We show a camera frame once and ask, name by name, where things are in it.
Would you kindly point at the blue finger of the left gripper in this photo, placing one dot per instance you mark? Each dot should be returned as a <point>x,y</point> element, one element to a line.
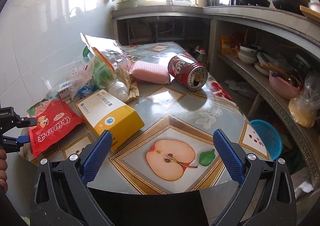
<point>25,121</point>
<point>23,139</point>

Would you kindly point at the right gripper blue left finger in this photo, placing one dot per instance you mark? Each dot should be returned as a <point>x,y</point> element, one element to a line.
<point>93,156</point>

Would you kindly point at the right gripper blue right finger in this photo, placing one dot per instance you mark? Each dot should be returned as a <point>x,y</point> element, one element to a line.
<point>231,160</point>

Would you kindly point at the red snack bag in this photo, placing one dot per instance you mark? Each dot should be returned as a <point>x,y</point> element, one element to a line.
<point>54,120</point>

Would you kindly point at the small white blue box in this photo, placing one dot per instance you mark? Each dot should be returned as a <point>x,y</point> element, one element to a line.
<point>64,91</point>

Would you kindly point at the yellow white medicine box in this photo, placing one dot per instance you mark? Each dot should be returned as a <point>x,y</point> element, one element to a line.
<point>102,111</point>

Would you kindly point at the clear zip bag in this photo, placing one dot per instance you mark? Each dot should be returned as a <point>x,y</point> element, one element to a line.
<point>80,72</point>

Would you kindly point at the blue wrapper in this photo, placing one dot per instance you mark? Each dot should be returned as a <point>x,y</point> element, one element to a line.
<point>87,90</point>

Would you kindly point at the green plastic bottle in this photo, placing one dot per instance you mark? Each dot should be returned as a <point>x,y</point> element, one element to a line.
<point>107,73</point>

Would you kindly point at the red drink can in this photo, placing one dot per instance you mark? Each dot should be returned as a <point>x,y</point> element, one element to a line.
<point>186,70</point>

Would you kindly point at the brown paper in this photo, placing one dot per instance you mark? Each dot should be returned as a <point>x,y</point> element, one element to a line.
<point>131,83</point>

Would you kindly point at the blue plastic trash basket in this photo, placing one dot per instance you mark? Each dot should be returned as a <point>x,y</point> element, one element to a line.
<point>269,136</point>

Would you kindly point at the concrete kitchen counter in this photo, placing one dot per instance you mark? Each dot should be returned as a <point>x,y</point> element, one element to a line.
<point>291,22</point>

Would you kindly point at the person's left hand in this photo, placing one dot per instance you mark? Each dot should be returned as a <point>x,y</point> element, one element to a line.
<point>3,168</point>

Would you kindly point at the fruit pattern tablecloth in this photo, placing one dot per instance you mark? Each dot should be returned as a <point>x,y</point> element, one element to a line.
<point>174,151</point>

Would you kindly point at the white rag on floor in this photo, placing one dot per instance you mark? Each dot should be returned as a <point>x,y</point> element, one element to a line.
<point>242,87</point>

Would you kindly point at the perforated metal shelf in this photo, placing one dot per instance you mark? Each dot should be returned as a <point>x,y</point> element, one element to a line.
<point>306,138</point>

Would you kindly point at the white sack on floor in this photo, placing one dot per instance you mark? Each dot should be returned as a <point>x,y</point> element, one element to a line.
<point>302,182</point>

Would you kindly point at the bag of yellow grain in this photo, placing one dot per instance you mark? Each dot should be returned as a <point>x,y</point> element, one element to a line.
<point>304,107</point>

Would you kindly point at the pink plastic basin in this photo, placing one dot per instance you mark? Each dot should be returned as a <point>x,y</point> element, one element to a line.
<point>282,87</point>

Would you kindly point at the stack of plates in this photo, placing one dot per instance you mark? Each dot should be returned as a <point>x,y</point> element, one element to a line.
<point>262,64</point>

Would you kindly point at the stack of white bowls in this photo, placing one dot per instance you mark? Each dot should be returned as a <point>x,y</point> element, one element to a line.
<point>247,54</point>

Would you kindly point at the cooking oil bottle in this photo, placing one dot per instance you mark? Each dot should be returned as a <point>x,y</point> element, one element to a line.
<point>202,57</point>

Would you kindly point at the pink sponge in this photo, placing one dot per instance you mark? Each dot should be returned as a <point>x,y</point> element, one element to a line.
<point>150,72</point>

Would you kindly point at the orange snack packet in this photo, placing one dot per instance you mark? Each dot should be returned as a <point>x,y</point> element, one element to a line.
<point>225,43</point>

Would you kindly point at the green basin on counter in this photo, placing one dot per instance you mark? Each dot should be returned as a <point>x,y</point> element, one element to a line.
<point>127,4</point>

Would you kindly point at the white kettle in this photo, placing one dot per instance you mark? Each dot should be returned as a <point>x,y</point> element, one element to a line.
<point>200,3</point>

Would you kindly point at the wooden cutting board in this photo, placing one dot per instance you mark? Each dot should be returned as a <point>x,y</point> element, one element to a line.
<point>310,14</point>

